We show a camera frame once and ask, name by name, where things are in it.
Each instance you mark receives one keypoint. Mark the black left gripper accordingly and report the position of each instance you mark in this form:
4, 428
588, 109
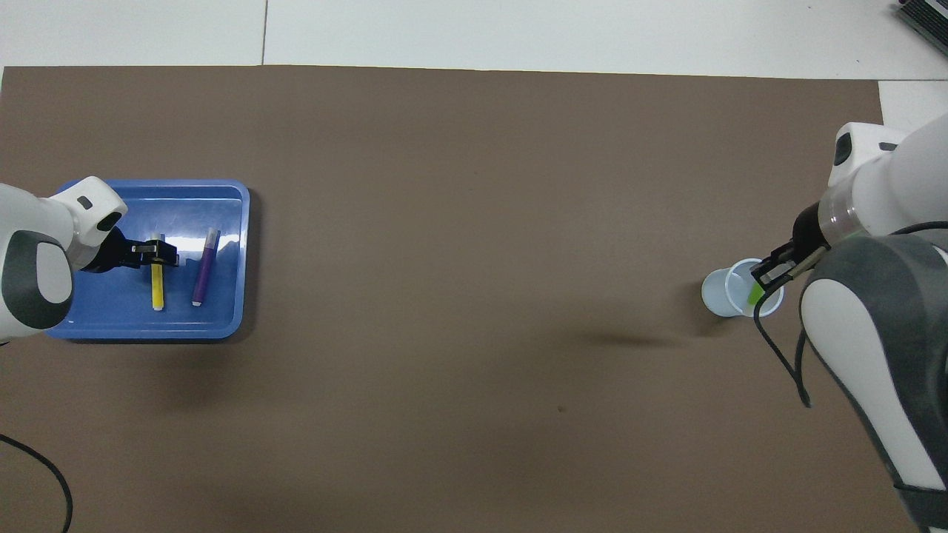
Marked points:
115, 255

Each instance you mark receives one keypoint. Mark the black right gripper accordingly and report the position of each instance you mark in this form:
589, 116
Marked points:
811, 233

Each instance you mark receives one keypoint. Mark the yellow pen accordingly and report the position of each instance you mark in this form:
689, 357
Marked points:
158, 289

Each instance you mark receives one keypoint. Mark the green pen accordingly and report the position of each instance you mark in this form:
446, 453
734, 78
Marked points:
752, 296

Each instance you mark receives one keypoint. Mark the purple pen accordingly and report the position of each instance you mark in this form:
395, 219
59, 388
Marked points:
204, 274

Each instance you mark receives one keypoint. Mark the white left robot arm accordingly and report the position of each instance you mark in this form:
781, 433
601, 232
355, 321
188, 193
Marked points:
29, 222

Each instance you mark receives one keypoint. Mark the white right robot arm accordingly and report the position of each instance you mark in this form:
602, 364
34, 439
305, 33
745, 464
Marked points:
889, 185

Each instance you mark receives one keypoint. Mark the blue plastic tray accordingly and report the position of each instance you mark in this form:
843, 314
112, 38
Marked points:
222, 222

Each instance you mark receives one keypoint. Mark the translucent plastic cup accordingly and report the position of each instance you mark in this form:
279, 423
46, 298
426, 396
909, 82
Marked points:
715, 296

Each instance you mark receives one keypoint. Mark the grey ribbed device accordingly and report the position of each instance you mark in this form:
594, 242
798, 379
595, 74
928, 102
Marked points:
926, 22

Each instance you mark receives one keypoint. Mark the brown table mat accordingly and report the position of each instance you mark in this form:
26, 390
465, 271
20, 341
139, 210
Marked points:
474, 222

